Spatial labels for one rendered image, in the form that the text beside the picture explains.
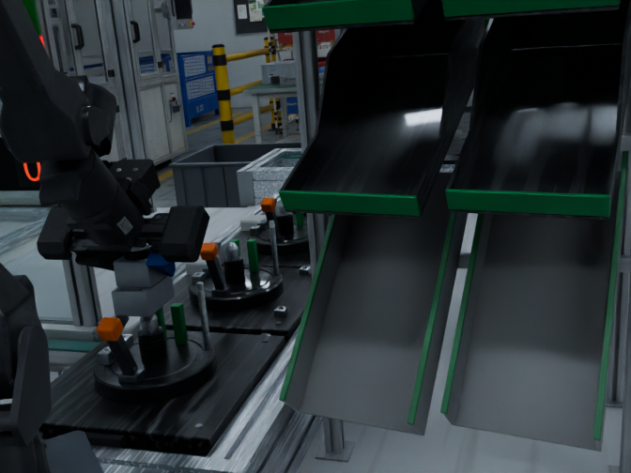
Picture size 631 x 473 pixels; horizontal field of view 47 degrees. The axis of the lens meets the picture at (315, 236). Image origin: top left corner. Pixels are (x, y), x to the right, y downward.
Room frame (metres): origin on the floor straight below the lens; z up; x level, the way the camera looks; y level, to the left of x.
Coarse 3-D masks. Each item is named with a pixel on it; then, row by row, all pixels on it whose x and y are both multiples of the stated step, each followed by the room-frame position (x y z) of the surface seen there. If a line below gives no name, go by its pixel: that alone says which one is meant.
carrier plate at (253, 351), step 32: (96, 352) 0.85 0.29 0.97; (224, 352) 0.82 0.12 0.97; (256, 352) 0.81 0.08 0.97; (64, 384) 0.77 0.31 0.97; (224, 384) 0.74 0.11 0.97; (256, 384) 0.75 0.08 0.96; (64, 416) 0.69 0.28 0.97; (96, 416) 0.69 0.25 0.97; (128, 416) 0.68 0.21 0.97; (160, 416) 0.68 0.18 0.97; (192, 416) 0.67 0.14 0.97; (224, 416) 0.67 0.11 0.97; (160, 448) 0.64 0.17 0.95; (192, 448) 0.63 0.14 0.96
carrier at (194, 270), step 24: (192, 264) 1.12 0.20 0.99; (240, 264) 1.01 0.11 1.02; (192, 288) 1.00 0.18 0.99; (240, 288) 0.99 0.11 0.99; (264, 288) 0.98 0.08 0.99; (288, 288) 1.02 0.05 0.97; (168, 312) 0.97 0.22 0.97; (192, 312) 0.96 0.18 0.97; (216, 312) 0.95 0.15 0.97; (240, 312) 0.95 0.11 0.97; (264, 312) 0.94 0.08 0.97; (288, 312) 0.93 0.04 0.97; (288, 336) 0.87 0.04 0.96
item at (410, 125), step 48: (432, 0) 0.82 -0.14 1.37; (336, 48) 0.77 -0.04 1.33; (384, 48) 0.86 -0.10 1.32; (432, 48) 0.84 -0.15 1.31; (336, 96) 0.76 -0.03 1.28; (384, 96) 0.79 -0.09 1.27; (432, 96) 0.76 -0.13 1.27; (336, 144) 0.73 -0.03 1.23; (384, 144) 0.71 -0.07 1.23; (432, 144) 0.69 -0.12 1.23; (288, 192) 0.64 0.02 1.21; (336, 192) 0.62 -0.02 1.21; (384, 192) 0.64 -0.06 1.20
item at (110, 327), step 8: (104, 320) 0.70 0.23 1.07; (112, 320) 0.70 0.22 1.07; (120, 320) 0.72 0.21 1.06; (128, 320) 0.72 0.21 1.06; (104, 328) 0.69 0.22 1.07; (112, 328) 0.69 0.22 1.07; (120, 328) 0.70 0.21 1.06; (104, 336) 0.69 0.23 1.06; (112, 336) 0.69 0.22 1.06; (120, 336) 0.71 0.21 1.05; (112, 344) 0.70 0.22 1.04; (120, 344) 0.70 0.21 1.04; (112, 352) 0.71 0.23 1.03; (120, 352) 0.71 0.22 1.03; (128, 352) 0.71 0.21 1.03; (120, 360) 0.71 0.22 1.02; (128, 360) 0.71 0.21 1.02; (120, 368) 0.72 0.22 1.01; (128, 368) 0.72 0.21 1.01; (136, 368) 0.72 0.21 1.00
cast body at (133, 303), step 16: (128, 256) 0.76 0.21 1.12; (144, 256) 0.76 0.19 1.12; (128, 272) 0.76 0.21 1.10; (144, 272) 0.75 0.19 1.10; (160, 272) 0.77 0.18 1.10; (128, 288) 0.75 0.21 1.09; (144, 288) 0.75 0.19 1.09; (160, 288) 0.77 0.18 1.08; (128, 304) 0.75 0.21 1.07; (144, 304) 0.74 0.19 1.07; (160, 304) 0.76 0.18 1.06
